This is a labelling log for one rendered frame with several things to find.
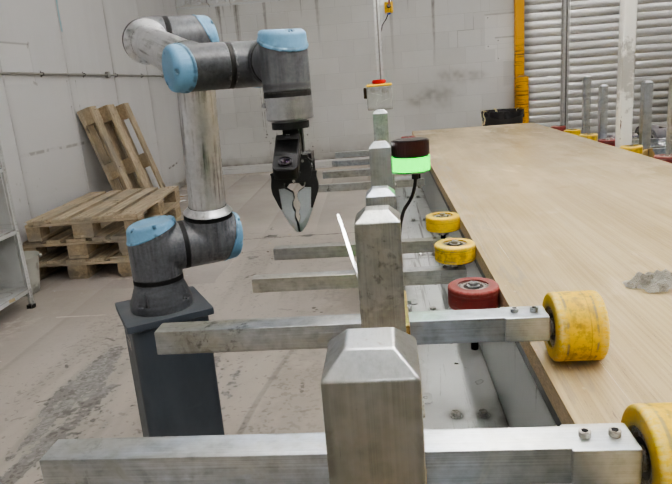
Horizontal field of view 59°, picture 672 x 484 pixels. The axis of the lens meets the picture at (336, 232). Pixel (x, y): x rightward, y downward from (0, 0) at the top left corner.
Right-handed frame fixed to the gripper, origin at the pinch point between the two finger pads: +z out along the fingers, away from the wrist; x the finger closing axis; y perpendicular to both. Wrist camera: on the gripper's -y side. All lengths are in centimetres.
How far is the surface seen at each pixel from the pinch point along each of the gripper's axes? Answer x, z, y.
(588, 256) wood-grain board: -52, 7, -8
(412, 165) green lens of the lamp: -21.2, -13.3, -20.4
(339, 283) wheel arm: -6.9, 13.0, 2.4
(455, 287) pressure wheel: -26.9, 6.2, -22.5
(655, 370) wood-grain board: -45, 7, -51
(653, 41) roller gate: -411, -48, 780
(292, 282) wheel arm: 2.7, 12.3, 2.6
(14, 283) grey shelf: 215, 80, 234
